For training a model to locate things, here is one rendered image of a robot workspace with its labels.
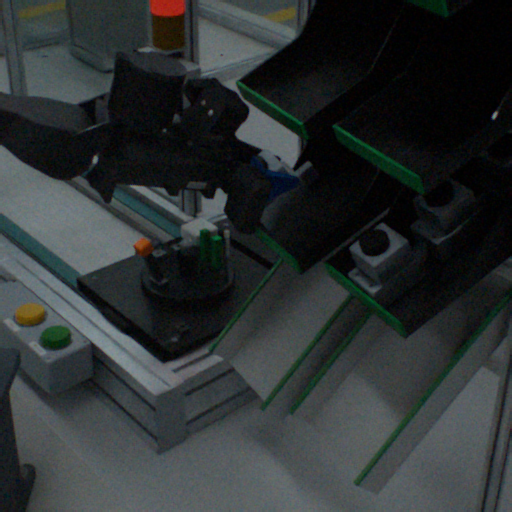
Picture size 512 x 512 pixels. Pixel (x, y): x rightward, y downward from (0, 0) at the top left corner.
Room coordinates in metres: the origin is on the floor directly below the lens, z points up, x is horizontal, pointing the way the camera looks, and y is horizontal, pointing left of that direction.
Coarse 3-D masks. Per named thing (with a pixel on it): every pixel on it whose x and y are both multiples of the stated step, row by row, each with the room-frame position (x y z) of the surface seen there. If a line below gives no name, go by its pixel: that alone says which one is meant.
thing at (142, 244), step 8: (144, 240) 1.12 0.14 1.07; (152, 240) 1.14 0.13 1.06; (160, 240) 1.14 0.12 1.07; (136, 248) 1.12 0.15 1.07; (144, 248) 1.11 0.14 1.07; (152, 248) 1.12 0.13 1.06; (144, 256) 1.11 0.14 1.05; (152, 256) 1.12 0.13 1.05; (152, 264) 1.12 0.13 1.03; (152, 272) 1.13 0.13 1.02; (160, 272) 1.13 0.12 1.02; (160, 280) 1.13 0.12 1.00
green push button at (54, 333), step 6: (48, 330) 1.05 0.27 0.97; (54, 330) 1.05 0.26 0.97; (60, 330) 1.05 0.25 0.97; (66, 330) 1.05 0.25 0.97; (42, 336) 1.04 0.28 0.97; (48, 336) 1.04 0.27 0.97; (54, 336) 1.04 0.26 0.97; (60, 336) 1.04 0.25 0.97; (66, 336) 1.04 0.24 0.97; (42, 342) 1.03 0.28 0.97; (48, 342) 1.03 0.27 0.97; (54, 342) 1.03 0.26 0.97; (60, 342) 1.03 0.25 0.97; (66, 342) 1.03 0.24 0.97
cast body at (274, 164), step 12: (264, 156) 0.93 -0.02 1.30; (276, 168) 0.90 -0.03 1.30; (288, 168) 0.93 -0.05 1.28; (300, 168) 0.94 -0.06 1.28; (312, 168) 0.94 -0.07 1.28; (300, 180) 0.91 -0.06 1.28; (312, 180) 0.94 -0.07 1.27; (288, 192) 0.91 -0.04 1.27; (300, 192) 0.91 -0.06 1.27; (276, 204) 0.90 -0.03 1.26; (288, 204) 0.91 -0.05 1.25; (264, 216) 0.90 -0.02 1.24; (276, 216) 0.90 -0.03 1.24
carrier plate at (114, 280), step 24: (120, 264) 1.22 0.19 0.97; (144, 264) 1.22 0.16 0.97; (240, 264) 1.23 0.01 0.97; (96, 288) 1.16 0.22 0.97; (120, 288) 1.16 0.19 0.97; (240, 288) 1.16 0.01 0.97; (120, 312) 1.10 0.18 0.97; (144, 312) 1.10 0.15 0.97; (168, 312) 1.10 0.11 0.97; (192, 312) 1.10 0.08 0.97; (216, 312) 1.10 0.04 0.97; (144, 336) 1.05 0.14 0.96; (168, 336) 1.04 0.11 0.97; (192, 336) 1.04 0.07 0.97; (216, 336) 1.05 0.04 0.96; (168, 360) 1.01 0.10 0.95
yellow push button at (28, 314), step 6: (24, 306) 1.11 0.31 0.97; (30, 306) 1.11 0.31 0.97; (36, 306) 1.11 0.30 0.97; (18, 312) 1.09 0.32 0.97; (24, 312) 1.09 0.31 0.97; (30, 312) 1.09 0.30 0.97; (36, 312) 1.09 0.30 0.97; (42, 312) 1.09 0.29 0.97; (18, 318) 1.08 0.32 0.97; (24, 318) 1.08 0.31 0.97; (30, 318) 1.08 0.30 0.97; (36, 318) 1.08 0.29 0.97; (42, 318) 1.09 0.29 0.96; (24, 324) 1.08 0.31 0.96; (30, 324) 1.08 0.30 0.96
